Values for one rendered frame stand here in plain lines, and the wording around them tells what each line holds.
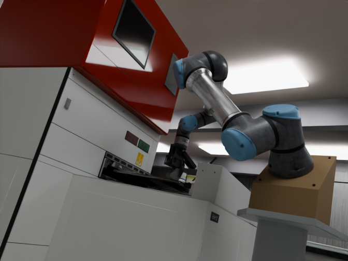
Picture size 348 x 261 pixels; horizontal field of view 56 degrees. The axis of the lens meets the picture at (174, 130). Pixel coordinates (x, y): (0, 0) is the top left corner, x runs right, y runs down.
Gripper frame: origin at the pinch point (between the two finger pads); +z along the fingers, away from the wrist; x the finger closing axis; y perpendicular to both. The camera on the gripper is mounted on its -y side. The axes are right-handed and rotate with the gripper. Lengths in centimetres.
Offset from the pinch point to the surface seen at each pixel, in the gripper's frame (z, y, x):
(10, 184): 21, 75, 1
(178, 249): 28, 27, 49
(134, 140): -18.1, 20.3, -17.1
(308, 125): -169, -311, -135
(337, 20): -211, -161, -20
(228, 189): 2.4, 7.8, 46.6
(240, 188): -1.6, -7.2, 38.8
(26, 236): 38, 64, 5
